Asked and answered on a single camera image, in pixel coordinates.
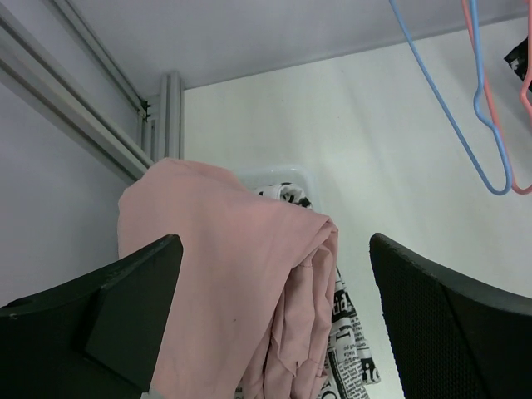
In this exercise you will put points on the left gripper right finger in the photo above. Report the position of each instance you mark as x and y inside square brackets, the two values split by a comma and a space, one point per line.
[452, 336]

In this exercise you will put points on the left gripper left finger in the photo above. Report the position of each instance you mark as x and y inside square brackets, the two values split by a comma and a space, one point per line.
[97, 336]

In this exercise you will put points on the newspaper print trousers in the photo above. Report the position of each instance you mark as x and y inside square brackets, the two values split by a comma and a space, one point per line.
[349, 366]

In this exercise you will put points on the pink trousers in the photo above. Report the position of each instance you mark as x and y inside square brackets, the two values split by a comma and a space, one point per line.
[253, 304]

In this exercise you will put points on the pink hanger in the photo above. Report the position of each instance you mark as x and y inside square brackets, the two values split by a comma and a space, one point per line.
[527, 93]
[470, 10]

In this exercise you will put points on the black patterned trousers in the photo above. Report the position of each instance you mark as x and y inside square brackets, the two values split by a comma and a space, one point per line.
[517, 59]

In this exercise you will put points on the white plastic basket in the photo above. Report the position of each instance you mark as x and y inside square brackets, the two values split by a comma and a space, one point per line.
[262, 177]

